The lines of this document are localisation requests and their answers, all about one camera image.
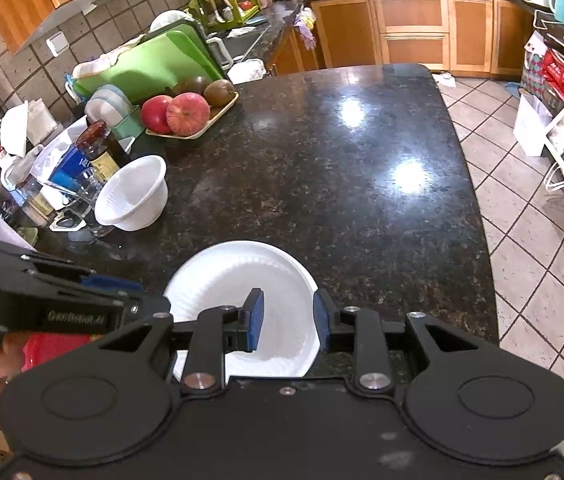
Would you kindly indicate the green cutting board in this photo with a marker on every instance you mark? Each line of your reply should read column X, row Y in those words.
column 151, row 63

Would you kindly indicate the red apple right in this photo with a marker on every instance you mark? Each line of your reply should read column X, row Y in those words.
column 187, row 114

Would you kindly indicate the blue white carton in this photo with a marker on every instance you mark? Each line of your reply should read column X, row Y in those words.
column 69, row 168

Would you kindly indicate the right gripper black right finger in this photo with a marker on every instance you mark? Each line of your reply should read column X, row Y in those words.
column 365, row 336

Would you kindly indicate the kiwi fruit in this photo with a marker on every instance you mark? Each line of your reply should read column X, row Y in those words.
column 219, row 93

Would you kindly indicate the clear glass cup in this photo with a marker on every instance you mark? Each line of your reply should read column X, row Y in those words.
column 84, row 202

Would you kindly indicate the red apple left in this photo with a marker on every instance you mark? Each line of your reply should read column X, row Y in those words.
column 153, row 114

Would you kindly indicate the white plastic tray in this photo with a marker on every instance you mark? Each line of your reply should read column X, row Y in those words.
column 66, row 222

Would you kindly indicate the red apple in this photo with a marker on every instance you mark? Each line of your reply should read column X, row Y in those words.
column 153, row 114
column 187, row 114

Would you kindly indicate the magenta plastic plate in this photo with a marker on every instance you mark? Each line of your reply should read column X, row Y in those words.
column 44, row 347

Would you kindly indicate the dark sauce jar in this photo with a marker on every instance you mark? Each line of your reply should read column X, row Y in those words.
column 102, row 149

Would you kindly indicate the fruit tray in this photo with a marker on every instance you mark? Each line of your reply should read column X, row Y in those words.
column 215, row 114

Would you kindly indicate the clear jar yellow label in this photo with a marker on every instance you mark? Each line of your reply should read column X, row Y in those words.
column 27, row 192

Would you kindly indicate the green dish rack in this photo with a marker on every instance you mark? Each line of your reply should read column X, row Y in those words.
column 220, row 15

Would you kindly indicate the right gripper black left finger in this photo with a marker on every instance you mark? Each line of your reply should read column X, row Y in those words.
column 211, row 336

